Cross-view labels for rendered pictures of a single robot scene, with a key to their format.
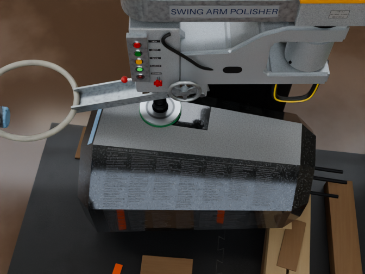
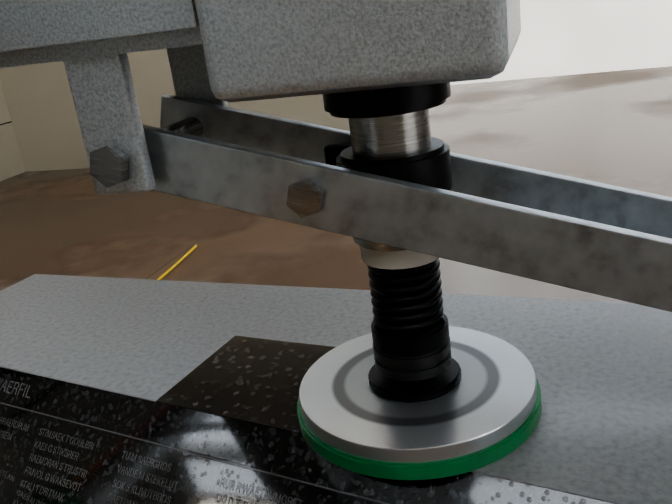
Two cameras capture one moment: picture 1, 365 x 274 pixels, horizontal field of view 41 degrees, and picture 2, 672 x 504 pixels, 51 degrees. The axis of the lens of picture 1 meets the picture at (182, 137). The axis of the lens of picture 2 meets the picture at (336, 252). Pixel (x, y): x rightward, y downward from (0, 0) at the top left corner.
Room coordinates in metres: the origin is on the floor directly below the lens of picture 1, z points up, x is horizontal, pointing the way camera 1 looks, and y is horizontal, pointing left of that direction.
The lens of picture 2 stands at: (1.97, 0.26, 1.22)
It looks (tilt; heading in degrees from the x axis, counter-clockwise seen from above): 20 degrees down; 200
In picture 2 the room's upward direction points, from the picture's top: 8 degrees counter-clockwise
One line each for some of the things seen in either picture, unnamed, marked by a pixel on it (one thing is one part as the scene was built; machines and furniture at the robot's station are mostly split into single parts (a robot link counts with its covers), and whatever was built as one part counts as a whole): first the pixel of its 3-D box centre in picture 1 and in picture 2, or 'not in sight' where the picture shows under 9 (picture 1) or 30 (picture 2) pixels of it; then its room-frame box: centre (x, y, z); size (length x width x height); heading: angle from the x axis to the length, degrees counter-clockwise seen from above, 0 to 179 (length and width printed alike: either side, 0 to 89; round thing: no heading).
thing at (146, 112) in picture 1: (160, 107); (415, 383); (1.42, 0.12, 0.88); 0.21 x 0.21 x 0.01
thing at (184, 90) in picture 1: (184, 85); not in sight; (1.30, -0.01, 1.23); 0.15 x 0.10 x 0.15; 91
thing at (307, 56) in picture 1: (309, 41); not in sight; (1.44, -0.54, 1.38); 0.19 x 0.19 x 0.20
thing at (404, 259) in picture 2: not in sight; (400, 234); (1.42, 0.12, 1.02); 0.07 x 0.07 x 0.04
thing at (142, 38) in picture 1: (138, 58); not in sight; (1.30, 0.18, 1.41); 0.08 x 0.03 x 0.28; 91
